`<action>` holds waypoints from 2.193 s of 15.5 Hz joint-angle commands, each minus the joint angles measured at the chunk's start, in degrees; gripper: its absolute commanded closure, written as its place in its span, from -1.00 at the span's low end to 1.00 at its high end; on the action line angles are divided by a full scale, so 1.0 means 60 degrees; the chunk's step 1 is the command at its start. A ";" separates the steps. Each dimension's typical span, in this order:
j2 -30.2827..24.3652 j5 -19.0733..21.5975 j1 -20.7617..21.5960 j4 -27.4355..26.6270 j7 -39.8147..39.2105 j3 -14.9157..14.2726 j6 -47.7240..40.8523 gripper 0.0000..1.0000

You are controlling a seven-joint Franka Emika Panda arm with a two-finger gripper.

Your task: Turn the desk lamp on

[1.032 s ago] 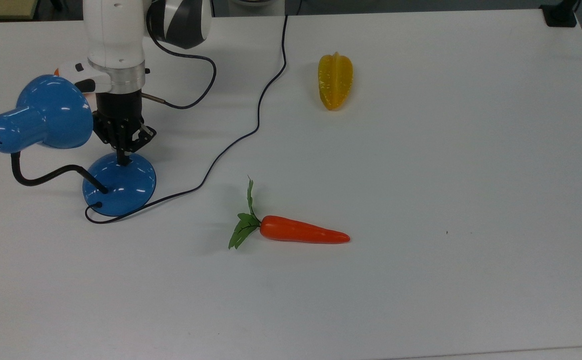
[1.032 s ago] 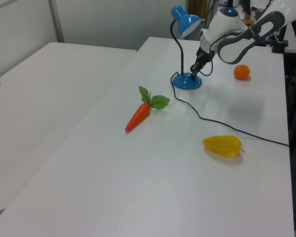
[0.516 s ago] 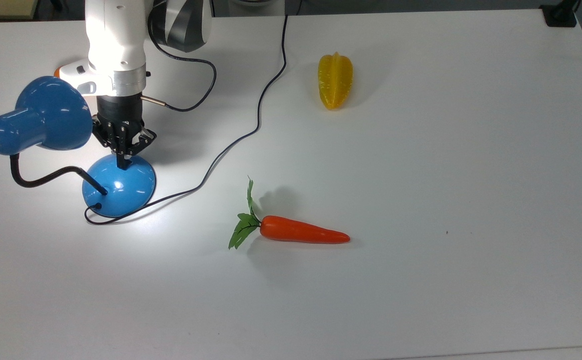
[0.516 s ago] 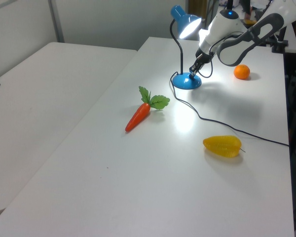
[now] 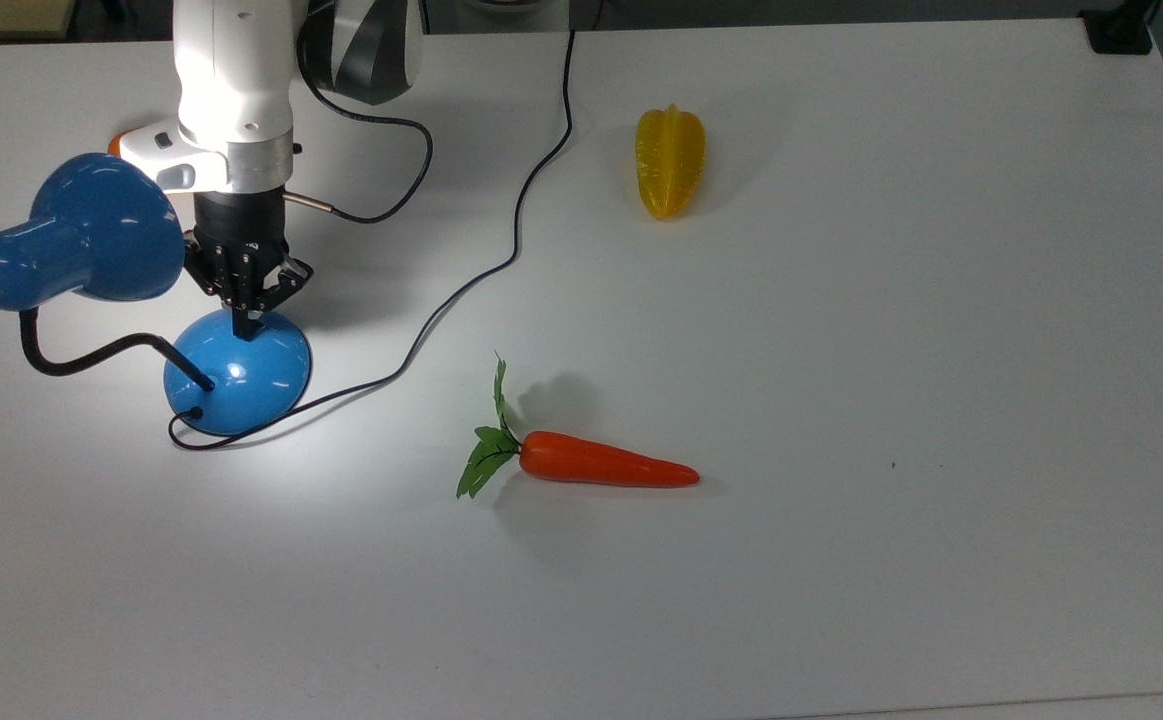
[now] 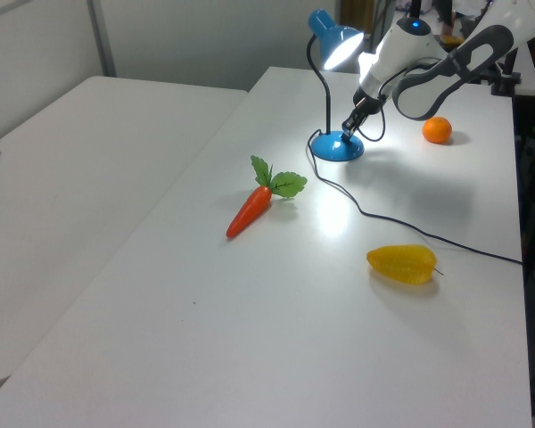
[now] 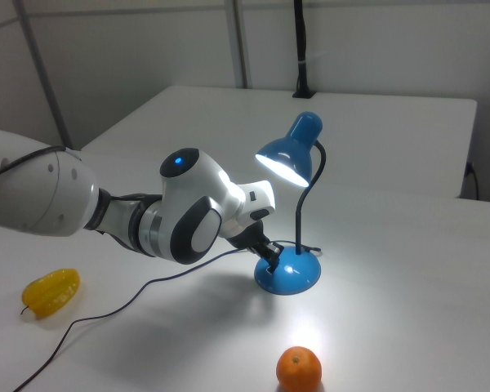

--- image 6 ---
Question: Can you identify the orange mandarin fruit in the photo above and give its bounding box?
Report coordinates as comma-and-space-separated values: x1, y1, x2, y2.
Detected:
422, 116, 454, 145

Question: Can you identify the black lamp power cable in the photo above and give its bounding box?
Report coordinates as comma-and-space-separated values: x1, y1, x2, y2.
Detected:
307, 129, 523, 266

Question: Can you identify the orange toy carrot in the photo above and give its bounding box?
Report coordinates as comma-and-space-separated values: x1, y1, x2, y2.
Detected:
226, 154, 309, 239

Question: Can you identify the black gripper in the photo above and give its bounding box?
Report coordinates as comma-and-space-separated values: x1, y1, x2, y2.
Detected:
341, 85, 389, 144

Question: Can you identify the black camera pole with clamp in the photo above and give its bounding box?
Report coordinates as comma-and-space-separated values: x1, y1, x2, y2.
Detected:
490, 47, 523, 97

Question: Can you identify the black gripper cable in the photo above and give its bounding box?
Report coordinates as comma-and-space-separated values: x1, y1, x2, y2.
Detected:
357, 95, 388, 144

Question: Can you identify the blue desk lamp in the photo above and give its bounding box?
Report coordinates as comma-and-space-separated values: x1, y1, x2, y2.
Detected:
305, 8, 366, 162

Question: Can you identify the yellow toy starfruit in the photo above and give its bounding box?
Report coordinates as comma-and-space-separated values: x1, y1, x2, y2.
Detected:
366, 244, 445, 285

